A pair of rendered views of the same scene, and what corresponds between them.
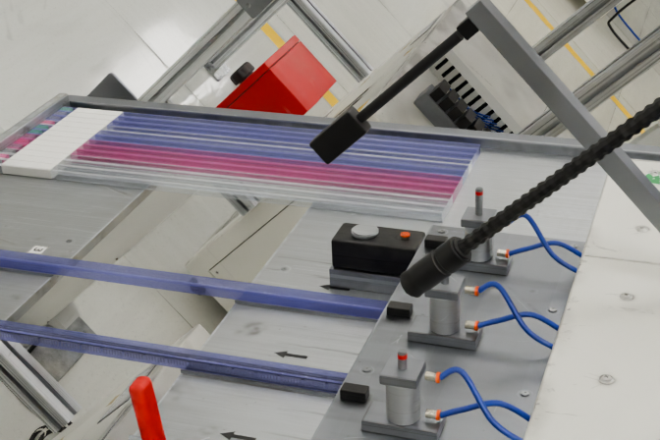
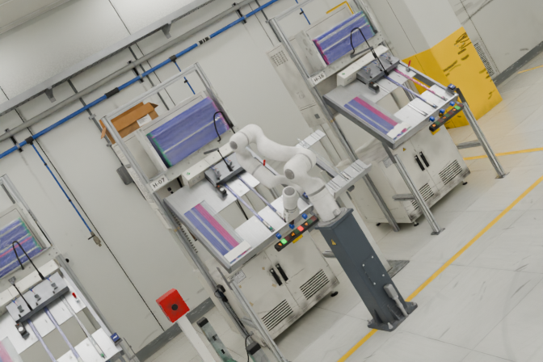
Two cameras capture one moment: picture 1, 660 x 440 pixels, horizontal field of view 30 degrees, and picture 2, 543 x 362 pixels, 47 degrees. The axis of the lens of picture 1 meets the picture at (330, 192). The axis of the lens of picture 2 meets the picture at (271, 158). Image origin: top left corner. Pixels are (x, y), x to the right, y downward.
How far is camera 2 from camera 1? 427 cm
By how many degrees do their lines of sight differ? 99
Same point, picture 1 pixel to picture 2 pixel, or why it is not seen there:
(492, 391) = (233, 157)
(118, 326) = not seen: outside the picture
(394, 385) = not seen: hidden behind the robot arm
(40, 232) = (253, 225)
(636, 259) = (206, 162)
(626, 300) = (213, 157)
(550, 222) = (192, 193)
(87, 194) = (242, 233)
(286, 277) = (230, 199)
